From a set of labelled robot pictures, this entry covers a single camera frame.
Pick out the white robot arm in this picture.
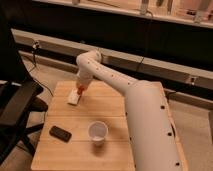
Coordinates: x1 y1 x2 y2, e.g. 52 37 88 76
76 50 183 171

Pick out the black hanging cable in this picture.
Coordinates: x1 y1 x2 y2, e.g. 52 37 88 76
134 9 155 72

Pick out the black rectangular block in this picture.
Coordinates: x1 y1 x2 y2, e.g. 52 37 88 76
49 126 72 142

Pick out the white plastic cup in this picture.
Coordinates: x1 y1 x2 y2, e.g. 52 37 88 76
88 121 108 146

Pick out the white sponge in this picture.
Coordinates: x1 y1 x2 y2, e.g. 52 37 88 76
67 89 81 105

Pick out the orange pepper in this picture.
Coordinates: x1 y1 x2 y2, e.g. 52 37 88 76
77 86 84 94

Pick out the black office chair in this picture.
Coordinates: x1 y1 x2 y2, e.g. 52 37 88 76
0 11 48 165

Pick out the black cable on floor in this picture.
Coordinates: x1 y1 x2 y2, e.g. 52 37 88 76
20 41 55 98

